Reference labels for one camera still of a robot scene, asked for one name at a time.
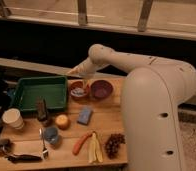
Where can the white tapered gripper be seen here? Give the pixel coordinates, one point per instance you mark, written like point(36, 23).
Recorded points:
point(85, 69)

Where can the yellow red apple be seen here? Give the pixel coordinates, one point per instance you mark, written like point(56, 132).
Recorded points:
point(62, 121)

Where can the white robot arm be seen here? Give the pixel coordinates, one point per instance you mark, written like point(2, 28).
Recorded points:
point(151, 93)

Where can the orange red bowl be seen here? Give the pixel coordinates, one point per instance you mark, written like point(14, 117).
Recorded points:
point(78, 90)

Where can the purple bowl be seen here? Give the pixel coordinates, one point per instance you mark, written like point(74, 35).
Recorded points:
point(101, 89)

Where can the green plastic tray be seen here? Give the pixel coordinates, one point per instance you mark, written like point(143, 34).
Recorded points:
point(53, 89)

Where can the blue sponge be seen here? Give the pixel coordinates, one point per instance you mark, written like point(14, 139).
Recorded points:
point(85, 115)

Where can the dark brown bottle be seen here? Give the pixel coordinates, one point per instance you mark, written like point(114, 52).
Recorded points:
point(42, 112)

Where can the orange carrot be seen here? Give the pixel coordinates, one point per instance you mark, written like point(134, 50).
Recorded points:
point(79, 143)

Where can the blue cup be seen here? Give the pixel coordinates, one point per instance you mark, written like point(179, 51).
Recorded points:
point(51, 135)

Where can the metal fork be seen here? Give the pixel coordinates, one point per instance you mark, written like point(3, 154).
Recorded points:
point(44, 151)

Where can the dark grape bunch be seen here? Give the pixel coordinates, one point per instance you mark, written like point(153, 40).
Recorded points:
point(113, 143)

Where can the white paper cup stack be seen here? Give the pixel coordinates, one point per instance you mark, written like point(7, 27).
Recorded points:
point(12, 117)

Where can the small dark object left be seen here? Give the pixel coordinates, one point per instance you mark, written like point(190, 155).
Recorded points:
point(5, 145)

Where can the dark tool bottom left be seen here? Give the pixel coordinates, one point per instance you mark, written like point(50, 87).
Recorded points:
point(23, 158)

